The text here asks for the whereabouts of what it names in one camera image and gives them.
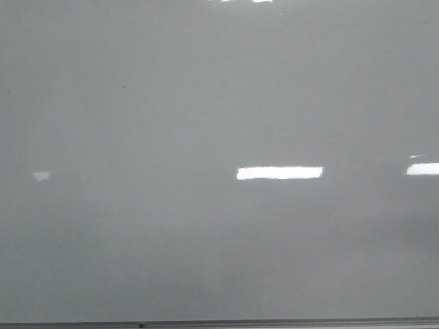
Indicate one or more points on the white whiteboard with aluminium frame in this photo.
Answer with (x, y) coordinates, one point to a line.
(216, 160)

